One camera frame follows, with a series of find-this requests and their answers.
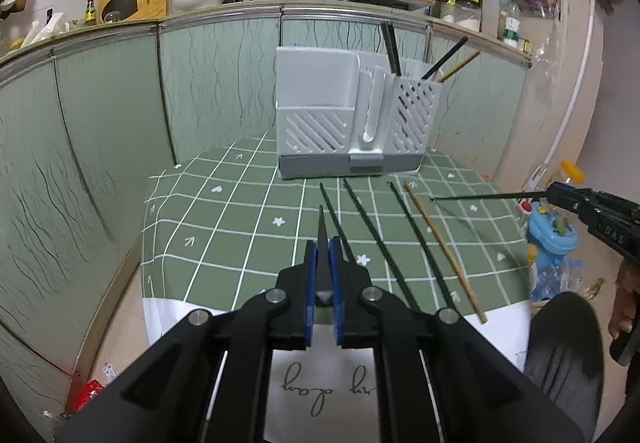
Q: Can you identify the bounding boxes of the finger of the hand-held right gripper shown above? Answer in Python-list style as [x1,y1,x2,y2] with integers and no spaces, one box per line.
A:
[546,182,596,226]

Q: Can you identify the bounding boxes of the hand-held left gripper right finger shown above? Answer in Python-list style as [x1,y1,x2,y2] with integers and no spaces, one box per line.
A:
[330,237,587,443]

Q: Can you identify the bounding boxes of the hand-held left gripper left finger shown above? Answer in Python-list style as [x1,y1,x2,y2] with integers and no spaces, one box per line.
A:
[54,242,318,443]

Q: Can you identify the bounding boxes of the light wooden chopstick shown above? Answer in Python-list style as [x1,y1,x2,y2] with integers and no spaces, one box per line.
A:
[403,181,489,325]
[439,51,482,84]

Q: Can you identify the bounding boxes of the grey plastic utensil holder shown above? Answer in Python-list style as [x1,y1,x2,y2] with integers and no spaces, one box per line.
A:
[275,45,443,181]

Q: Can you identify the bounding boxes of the person's right hand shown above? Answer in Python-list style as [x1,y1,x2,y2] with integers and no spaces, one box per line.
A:
[607,257,638,339]

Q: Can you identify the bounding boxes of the blue plastic toy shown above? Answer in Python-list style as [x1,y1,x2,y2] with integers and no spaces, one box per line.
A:
[527,205,581,269]

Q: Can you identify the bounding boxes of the green checked tablecloth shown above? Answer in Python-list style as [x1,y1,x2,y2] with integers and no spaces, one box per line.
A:
[141,133,535,443]

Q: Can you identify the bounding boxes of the white pipe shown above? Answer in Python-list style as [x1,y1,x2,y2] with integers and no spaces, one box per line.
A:
[542,0,597,174]

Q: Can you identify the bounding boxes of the white bottle green label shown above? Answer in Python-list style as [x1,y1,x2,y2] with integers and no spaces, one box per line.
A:
[502,15,521,48]

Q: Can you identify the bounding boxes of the white squeeze bottle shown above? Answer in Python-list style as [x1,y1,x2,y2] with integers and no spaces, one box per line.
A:
[481,0,501,40]

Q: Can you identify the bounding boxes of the large clear jar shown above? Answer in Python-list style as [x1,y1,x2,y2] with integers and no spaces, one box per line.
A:
[455,0,483,31]

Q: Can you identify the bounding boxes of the red snack packet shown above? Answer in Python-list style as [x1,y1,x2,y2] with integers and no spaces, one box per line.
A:
[75,380,106,411]

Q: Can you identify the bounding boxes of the green glass kitchen cabinet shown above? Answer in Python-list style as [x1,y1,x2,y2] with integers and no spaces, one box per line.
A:
[0,0,533,424]

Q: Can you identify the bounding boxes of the white folded paper pack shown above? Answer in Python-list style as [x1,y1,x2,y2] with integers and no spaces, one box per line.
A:
[22,13,71,48]

